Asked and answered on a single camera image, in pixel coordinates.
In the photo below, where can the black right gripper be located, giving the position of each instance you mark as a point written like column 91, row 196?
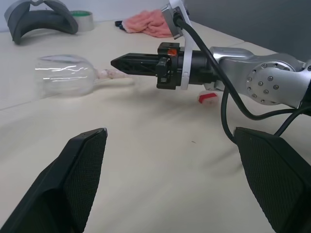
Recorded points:
column 171, row 72

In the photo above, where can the grey curved padded headband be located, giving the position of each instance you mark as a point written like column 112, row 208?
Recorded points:
column 56, row 17

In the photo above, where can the small black object beside cloth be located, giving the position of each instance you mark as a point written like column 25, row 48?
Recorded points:
column 119, row 25

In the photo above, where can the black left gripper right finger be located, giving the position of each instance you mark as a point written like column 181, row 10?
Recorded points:
column 274, row 177

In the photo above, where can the pink fluffy cloth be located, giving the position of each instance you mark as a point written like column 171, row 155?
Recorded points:
column 150, row 24

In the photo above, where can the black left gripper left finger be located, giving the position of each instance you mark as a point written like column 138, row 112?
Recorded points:
column 73, row 179

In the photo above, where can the clear tape roll green core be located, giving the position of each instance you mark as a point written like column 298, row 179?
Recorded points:
column 85, row 20

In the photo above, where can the clear wine glass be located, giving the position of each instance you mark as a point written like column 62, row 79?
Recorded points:
column 65, row 76

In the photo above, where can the small white red cap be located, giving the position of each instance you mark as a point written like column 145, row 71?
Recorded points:
column 207, row 98

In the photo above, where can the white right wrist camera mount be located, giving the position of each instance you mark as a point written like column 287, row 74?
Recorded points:
column 185, row 60

